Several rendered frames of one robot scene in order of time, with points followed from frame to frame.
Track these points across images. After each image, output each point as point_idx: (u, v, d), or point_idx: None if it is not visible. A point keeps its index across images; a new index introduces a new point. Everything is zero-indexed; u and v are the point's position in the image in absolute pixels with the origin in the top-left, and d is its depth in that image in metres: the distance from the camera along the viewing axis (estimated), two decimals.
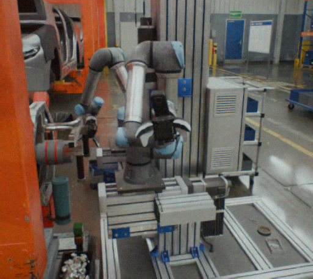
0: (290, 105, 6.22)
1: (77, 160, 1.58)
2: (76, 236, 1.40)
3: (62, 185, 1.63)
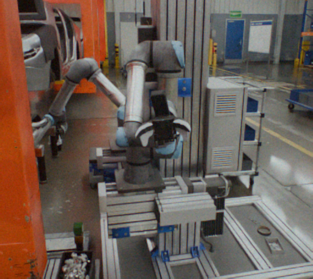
0: (290, 105, 6.22)
1: (38, 162, 1.56)
2: (76, 236, 1.40)
3: None
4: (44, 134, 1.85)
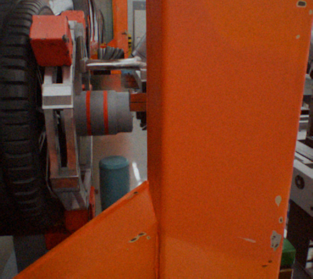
0: None
1: None
2: (279, 270, 0.65)
3: (121, 170, 0.86)
4: (133, 84, 1.10)
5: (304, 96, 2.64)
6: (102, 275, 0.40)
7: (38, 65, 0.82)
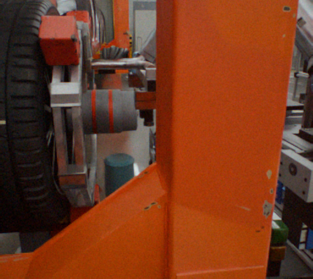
0: None
1: None
2: (274, 246, 0.72)
3: (126, 168, 0.88)
4: (137, 83, 1.12)
5: (302, 94, 2.71)
6: (120, 239, 0.47)
7: None
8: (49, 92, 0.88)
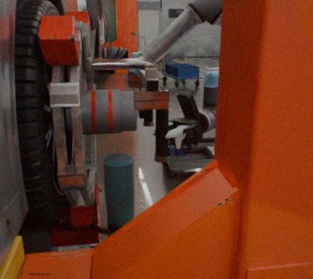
0: None
1: (158, 120, 0.82)
2: None
3: (126, 168, 0.87)
4: (137, 83, 1.12)
5: None
6: (192, 234, 0.48)
7: None
8: (49, 92, 0.88)
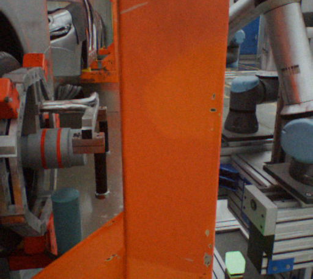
0: None
1: (96, 162, 0.91)
2: (232, 276, 0.82)
3: (69, 203, 0.96)
4: None
5: None
6: None
7: None
8: None
